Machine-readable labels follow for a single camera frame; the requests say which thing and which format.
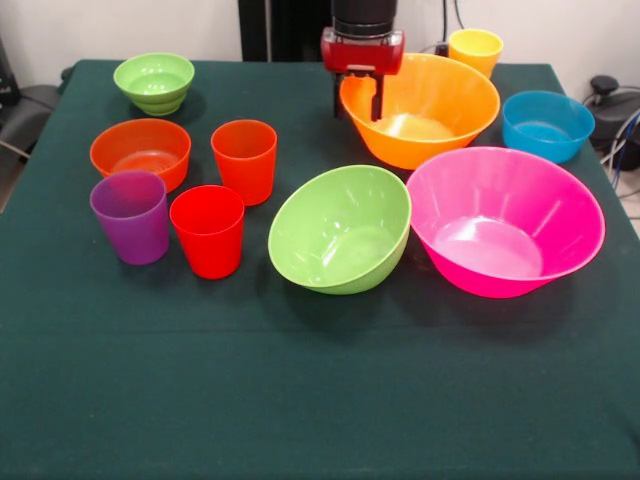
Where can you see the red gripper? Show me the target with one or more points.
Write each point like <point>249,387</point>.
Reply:
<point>362,52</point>

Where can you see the small green bowl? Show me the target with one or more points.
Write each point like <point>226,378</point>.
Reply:
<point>154,90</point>

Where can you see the large pink bowl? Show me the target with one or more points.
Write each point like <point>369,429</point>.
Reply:
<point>505,250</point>

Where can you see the yellow cup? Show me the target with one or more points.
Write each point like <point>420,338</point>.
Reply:
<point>475,50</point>

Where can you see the purple cup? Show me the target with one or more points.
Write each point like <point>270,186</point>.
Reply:
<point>132,225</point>

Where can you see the large orange bowl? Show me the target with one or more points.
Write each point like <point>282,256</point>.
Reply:
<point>450,115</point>

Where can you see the black wall plug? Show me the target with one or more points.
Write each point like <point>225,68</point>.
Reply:
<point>441,49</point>

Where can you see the large green bowl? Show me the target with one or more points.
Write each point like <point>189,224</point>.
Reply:
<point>340,235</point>

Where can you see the orange cup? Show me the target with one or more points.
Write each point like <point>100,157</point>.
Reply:
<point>245,165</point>

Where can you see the dark green tablecloth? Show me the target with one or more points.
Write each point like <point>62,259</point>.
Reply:
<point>300,375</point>

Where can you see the small orange bowl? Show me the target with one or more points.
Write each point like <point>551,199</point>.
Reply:
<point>140,145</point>

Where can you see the red cup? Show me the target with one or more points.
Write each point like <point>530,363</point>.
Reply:
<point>207,235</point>

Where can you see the small blue bowl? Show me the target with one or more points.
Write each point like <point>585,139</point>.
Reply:
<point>545,135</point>

